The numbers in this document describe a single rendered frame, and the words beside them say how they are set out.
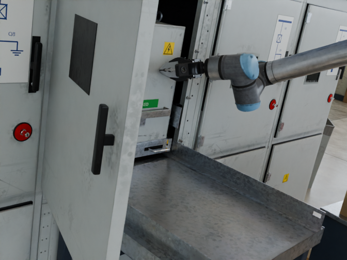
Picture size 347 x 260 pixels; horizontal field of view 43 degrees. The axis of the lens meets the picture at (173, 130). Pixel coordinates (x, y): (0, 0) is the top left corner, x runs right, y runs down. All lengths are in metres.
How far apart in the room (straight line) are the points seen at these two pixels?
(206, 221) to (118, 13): 0.78
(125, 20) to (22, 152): 0.69
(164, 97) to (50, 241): 0.70
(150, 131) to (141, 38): 1.04
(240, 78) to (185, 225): 0.55
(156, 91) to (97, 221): 0.88
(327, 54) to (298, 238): 0.62
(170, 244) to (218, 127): 0.94
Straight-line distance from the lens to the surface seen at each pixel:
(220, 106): 1.98
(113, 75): 0.86
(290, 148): 2.72
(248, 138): 2.26
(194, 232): 1.34
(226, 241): 1.34
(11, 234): 1.51
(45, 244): 1.63
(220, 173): 1.74
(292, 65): 1.65
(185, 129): 1.87
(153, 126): 1.78
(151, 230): 1.23
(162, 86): 1.75
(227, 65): 1.56
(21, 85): 1.32
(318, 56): 1.61
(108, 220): 0.90
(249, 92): 1.59
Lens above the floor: 1.50
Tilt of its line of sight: 17 degrees down
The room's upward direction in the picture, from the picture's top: 10 degrees clockwise
